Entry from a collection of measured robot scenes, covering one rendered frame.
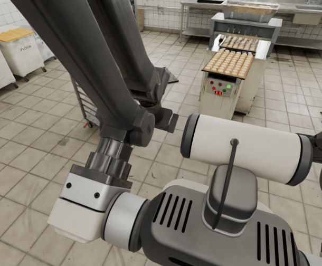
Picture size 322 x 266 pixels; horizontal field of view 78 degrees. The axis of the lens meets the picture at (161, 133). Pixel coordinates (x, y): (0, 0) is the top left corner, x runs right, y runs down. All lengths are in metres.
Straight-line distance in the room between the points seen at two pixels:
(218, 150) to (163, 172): 1.90
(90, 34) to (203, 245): 0.29
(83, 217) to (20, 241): 1.82
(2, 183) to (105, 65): 2.41
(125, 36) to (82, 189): 0.26
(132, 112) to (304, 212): 2.11
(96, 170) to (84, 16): 0.25
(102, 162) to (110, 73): 0.17
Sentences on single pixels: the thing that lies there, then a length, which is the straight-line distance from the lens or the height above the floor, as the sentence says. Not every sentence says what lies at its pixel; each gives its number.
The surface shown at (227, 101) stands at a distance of 2.12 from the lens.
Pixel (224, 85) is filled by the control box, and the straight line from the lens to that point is 2.01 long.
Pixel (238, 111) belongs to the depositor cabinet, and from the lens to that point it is 2.99.
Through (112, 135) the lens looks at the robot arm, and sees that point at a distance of 0.41.
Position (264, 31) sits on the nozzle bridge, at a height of 1.09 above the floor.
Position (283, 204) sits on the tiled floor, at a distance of 2.28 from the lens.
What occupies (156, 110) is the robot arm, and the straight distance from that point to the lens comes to 0.56.
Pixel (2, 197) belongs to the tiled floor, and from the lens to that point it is 2.52.
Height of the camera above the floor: 1.75
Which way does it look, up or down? 43 degrees down
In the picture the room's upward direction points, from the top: straight up
